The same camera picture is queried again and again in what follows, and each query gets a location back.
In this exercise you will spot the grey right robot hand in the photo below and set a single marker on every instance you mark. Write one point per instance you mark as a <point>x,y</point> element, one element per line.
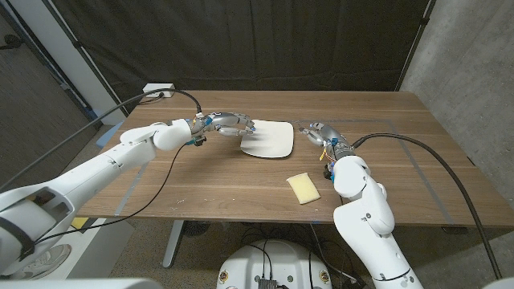
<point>329,136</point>

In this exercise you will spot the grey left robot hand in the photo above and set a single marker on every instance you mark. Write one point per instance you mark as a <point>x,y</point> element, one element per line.
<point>225,119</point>

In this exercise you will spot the white square plate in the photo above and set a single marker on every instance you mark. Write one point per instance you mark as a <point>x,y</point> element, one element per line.
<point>273,142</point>

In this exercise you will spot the yellow sponge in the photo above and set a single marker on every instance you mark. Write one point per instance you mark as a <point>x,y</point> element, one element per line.
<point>304,188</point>

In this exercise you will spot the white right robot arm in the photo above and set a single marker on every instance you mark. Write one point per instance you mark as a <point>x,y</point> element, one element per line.
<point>365,216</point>

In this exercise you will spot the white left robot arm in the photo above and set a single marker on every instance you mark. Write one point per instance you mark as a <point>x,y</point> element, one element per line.
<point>100,168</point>

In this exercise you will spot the white power strip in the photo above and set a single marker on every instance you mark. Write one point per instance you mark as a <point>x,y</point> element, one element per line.
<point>154,91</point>

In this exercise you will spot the black backdrop curtain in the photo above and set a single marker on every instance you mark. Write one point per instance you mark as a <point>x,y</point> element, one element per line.
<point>241,40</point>

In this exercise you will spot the round black floor fan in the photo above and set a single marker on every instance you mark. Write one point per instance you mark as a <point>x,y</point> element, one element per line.
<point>196,229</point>

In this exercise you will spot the light blue floor object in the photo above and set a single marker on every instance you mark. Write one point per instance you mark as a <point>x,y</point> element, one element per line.
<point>106,136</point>

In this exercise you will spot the black backdrop stand pole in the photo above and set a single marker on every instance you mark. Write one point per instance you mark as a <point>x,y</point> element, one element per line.
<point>415,44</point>
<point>86,60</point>

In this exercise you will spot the grey table leg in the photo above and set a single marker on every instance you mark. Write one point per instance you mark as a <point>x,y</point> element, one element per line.
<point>172,245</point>

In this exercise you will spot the white robot torso base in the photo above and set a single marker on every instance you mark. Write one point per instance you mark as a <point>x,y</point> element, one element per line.
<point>277,265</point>

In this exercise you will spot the black power adapter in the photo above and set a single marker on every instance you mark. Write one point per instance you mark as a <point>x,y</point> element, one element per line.
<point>353,282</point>

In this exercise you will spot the white floor board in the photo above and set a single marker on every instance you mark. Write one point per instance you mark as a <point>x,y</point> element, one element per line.
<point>100,249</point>

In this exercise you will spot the grey sneaker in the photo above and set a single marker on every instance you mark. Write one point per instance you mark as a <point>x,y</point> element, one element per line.
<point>44,263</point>

